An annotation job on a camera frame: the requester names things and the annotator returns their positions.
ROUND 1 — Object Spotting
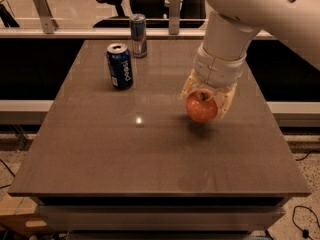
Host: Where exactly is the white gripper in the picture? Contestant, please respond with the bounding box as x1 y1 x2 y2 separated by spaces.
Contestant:
180 45 246 120

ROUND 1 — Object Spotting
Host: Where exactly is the red apple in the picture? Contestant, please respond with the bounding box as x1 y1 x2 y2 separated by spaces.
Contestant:
186 89 218 123

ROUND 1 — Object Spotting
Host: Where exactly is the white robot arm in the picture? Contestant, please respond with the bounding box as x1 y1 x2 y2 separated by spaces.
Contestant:
181 0 320 123

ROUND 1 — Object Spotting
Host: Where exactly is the blue pepsi can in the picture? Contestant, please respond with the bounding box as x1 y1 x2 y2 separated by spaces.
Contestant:
106 43 133 90

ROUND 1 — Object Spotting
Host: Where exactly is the red bull can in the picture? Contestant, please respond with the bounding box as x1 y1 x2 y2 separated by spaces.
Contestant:
130 13 147 58

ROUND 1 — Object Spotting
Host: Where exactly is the black office chair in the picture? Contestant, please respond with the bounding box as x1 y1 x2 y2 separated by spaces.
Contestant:
94 0 206 28

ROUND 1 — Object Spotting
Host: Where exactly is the cardboard box under table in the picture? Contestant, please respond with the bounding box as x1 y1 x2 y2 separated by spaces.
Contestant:
0 194 52 237

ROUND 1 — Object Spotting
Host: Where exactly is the middle metal glass bracket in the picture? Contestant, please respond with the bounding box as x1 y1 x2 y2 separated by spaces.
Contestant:
169 0 180 35

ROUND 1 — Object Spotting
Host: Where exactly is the metal glass bracket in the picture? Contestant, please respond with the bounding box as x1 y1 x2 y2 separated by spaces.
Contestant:
169 0 180 35
32 0 58 34

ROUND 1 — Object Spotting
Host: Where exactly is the left metal glass bracket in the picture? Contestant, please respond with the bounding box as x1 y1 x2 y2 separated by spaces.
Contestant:
32 0 58 34

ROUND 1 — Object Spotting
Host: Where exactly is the black floor cable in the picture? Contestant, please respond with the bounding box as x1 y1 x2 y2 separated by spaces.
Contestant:
291 205 320 240

